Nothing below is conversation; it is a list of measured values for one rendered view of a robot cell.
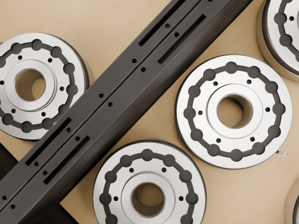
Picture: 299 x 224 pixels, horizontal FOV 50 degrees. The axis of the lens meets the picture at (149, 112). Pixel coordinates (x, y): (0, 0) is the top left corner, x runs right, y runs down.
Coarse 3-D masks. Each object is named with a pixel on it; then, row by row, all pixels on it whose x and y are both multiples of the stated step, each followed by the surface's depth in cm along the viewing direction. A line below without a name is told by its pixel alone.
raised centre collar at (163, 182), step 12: (132, 180) 28; (144, 180) 28; (156, 180) 28; (168, 180) 28; (132, 192) 28; (168, 192) 28; (132, 204) 28; (168, 204) 28; (132, 216) 28; (144, 216) 28; (156, 216) 28; (168, 216) 28
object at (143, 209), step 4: (136, 188) 31; (136, 192) 32; (132, 196) 29; (136, 196) 31; (136, 200) 30; (164, 200) 29; (136, 204) 30; (140, 204) 31; (144, 204) 31; (160, 204) 31; (136, 208) 29; (140, 208) 30; (144, 208) 30; (148, 208) 30; (152, 208) 30; (156, 208) 30; (160, 208) 29; (144, 212) 29; (148, 212) 29; (152, 212) 29; (156, 212) 28
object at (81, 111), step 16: (176, 0) 22; (192, 0) 22; (160, 16) 22; (176, 16) 22; (144, 32) 22; (160, 32) 22; (128, 48) 22; (144, 48) 22; (112, 64) 22; (128, 64) 22; (96, 80) 22; (112, 80) 22; (80, 96) 22; (96, 96) 22; (80, 112) 22; (64, 128) 22; (48, 144) 24; (64, 144) 23; (32, 160) 24; (48, 160) 22; (16, 176) 22; (32, 176) 22; (0, 192) 22; (16, 192) 22; (0, 208) 22
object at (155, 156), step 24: (144, 144) 29; (120, 168) 29; (144, 168) 28; (168, 168) 28; (192, 168) 28; (96, 192) 29; (120, 192) 29; (192, 192) 28; (96, 216) 29; (120, 216) 28; (192, 216) 28
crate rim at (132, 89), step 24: (216, 0) 22; (192, 24) 22; (168, 48) 22; (144, 72) 22; (120, 96) 22; (96, 120) 22; (72, 144) 22; (48, 168) 22; (24, 192) 22; (48, 192) 23; (0, 216) 22; (24, 216) 22
